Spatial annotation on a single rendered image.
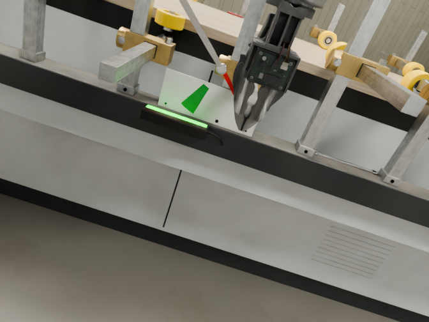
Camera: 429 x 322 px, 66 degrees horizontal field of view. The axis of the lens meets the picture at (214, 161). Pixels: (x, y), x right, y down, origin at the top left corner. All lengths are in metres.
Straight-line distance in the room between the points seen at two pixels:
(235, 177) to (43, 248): 0.79
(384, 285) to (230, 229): 0.68
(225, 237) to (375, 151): 0.64
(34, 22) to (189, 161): 0.52
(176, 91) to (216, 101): 0.11
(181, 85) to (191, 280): 0.81
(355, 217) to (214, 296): 0.62
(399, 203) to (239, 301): 0.71
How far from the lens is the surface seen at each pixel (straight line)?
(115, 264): 1.36
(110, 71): 0.61
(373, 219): 1.09
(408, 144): 0.98
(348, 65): 0.85
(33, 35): 0.98
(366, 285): 1.58
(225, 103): 0.85
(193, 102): 0.86
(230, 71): 0.83
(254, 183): 0.97
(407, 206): 1.04
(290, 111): 1.09
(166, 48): 0.84
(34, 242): 1.42
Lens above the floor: 1.02
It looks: 28 degrees down
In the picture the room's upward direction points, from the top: 20 degrees clockwise
